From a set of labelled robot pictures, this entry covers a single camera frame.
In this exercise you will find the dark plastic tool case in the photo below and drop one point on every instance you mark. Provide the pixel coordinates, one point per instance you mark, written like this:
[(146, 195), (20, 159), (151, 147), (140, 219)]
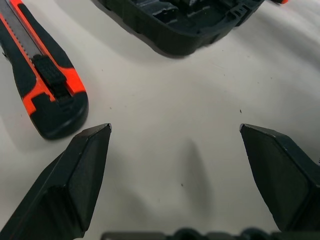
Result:
[(175, 32)]

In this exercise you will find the orange black utility knife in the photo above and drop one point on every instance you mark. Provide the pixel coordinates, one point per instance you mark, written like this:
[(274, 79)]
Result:
[(27, 62)]

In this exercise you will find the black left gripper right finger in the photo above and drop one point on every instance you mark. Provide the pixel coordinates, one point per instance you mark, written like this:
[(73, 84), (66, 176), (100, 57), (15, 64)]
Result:
[(282, 175)]

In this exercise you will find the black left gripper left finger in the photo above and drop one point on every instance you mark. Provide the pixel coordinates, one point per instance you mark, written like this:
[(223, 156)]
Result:
[(75, 180)]

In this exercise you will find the orange black tool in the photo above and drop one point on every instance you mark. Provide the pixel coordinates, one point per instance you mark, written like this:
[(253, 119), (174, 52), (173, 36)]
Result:
[(281, 1)]

